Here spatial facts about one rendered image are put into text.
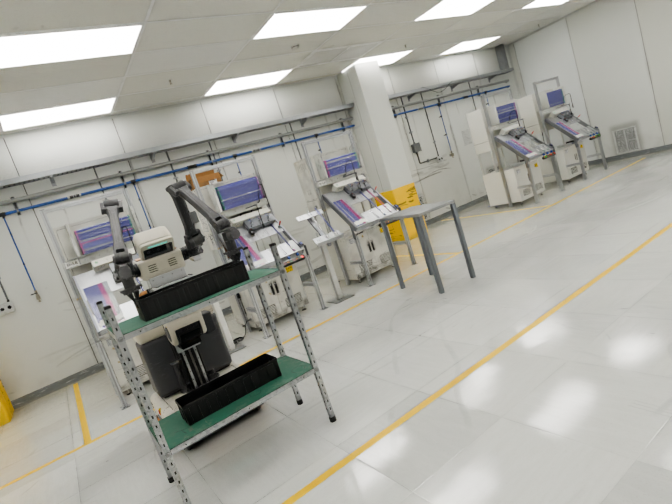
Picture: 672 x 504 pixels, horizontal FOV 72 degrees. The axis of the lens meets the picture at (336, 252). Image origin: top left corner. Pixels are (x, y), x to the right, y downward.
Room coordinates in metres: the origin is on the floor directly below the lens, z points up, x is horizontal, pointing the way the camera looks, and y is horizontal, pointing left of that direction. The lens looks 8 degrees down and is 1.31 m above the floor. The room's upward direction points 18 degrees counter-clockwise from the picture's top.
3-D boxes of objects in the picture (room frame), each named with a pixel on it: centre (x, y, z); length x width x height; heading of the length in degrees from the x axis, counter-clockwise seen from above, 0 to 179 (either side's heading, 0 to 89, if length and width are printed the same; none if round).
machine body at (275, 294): (5.39, 0.95, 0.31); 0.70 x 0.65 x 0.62; 121
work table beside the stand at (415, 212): (4.63, -0.89, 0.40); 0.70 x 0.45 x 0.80; 24
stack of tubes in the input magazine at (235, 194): (5.32, 0.84, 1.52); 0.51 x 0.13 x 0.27; 121
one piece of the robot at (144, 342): (3.18, 1.24, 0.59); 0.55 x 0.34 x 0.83; 121
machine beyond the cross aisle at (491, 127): (7.96, -3.33, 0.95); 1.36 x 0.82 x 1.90; 31
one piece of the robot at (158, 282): (2.85, 1.04, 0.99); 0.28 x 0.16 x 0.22; 121
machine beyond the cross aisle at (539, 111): (8.69, -4.59, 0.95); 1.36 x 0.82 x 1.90; 31
